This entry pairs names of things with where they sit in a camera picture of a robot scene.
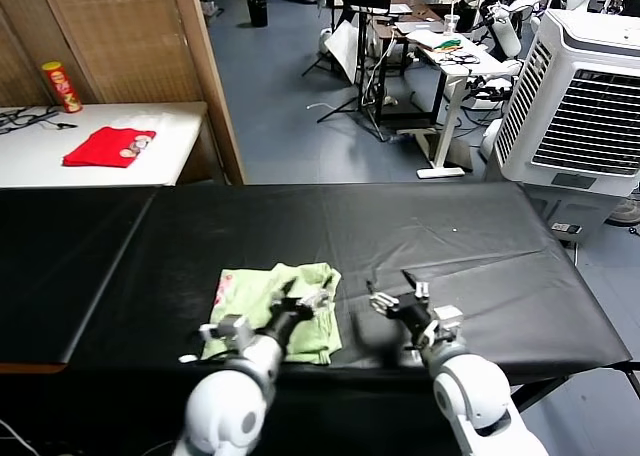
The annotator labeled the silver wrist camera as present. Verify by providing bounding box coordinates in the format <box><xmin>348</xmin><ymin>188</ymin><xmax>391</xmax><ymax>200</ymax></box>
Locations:
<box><xmin>432</xmin><ymin>305</ymin><xmax>464</xmax><ymax>335</ymax></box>
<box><xmin>199</xmin><ymin>315</ymin><xmax>256</xmax><ymax>347</ymax></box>

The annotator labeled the black cables bundle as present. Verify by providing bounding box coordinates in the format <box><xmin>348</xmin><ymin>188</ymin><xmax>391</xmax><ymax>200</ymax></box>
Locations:
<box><xmin>0</xmin><ymin>105</ymin><xmax>79</xmax><ymax>135</ymax></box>

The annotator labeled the black tripod stand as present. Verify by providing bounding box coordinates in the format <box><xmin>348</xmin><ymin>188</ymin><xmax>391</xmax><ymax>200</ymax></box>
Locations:
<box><xmin>302</xmin><ymin>5</ymin><xmax>391</xmax><ymax>142</ymax></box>

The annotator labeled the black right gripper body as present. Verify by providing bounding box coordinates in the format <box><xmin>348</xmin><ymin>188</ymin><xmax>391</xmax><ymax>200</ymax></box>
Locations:
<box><xmin>386</xmin><ymin>295</ymin><xmax>435</xmax><ymax>341</ymax></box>

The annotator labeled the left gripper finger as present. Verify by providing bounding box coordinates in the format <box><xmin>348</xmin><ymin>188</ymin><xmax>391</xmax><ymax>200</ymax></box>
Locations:
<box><xmin>298</xmin><ymin>275</ymin><xmax>336</xmax><ymax>312</ymax></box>
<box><xmin>271</xmin><ymin>277</ymin><xmax>298</xmax><ymax>308</ymax></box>

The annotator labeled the wooden folding screen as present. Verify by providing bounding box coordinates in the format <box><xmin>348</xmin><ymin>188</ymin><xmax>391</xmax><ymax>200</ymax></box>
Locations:
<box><xmin>0</xmin><ymin>0</ymin><xmax>247</xmax><ymax>185</ymax></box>

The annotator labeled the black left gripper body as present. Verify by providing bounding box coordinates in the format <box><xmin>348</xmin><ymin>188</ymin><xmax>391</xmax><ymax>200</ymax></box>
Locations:
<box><xmin>259</xmin><ymin>298</ymin><xmax>315</xmax><ymax>346</ymax></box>

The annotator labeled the light green printed t-shirt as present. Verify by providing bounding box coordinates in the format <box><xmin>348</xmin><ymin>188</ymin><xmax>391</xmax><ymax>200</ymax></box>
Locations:
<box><xmin>200</xmin><ymin>262</ymin><xmax>344</xmax><ymax>366</ymax></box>

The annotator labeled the red chips can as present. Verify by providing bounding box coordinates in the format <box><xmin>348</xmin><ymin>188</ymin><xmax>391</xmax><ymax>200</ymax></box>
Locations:
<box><xmin>40</xmin><ymin>60</ymin><xmax>84</xmax><ymax>114</ymax></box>

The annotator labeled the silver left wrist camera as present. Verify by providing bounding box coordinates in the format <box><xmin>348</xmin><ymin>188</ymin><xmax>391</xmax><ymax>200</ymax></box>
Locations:
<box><xmin>199</xmin><ymin>315</ymin><xmax>256</xmax><ymax>347</ymax></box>

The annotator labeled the white humanoid robot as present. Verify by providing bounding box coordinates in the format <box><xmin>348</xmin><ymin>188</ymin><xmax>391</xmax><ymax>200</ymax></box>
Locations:
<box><xmin>469</xmin><ymin>0</ymin><xmax>525</xmax><ymax>77</ymax></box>

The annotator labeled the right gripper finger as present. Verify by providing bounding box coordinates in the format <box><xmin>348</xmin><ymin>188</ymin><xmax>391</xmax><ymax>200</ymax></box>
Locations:
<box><xmin>366</xmin><ymin>279</ymin><xmax>401</xmax><ymax>317</ymax></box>
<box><xmin>401</xmin><ymin>269</ymin><xmax>431</xmax><ymax>302</ymax></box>

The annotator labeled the white reflector board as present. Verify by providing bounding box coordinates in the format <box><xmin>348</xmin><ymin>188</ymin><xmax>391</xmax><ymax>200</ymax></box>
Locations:
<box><xmin>324</xmin><ymin>20</ymin><xmax>359</xmax><ymax>85</ymax></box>

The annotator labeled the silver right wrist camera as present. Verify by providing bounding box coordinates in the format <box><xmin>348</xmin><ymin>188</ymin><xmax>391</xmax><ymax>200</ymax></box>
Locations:
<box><xmin>432</xmin><ymin>305</ymin><xmax>464</xmax><ymax>335</ymax></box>

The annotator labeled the folded red t-shirt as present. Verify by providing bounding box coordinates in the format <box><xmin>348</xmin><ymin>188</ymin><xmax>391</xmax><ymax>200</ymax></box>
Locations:
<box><xmin>62</xmin><ymin>126</ymin><xmax>157</xmax><ymax>170</ymax></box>

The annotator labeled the black table cover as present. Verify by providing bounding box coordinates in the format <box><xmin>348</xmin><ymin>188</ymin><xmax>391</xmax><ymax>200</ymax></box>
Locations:
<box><xmin>0</xmin><ymin>181</ymin><xmax>634</xmax><ymax>375</ymax></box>

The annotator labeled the white side table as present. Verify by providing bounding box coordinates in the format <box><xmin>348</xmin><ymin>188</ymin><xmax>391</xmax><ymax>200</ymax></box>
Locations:
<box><xmin>0</xmin><ymin>100</ymin><xmax>209</xmax><ymax>188</ymax></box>

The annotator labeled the white standing desk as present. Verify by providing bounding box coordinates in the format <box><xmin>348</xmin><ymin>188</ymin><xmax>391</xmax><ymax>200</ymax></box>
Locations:
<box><xmin>407</xmin><ymin>24</ymin><xmax>526</xmax><ymax>180</ymax></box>

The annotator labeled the white air cooler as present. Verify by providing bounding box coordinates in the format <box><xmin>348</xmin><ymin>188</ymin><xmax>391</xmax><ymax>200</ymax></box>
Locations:
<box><xmin>492</xmin><ymin>8</ymin><xmax>640</xmax><ymax>198</ymax></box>

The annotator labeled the black trash bin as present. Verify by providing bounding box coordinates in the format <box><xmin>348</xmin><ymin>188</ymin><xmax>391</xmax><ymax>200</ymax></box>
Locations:
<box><xmin>247</xmin><ymin>0</ymin><xmax>269</xmax><ymax>28</ymax></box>

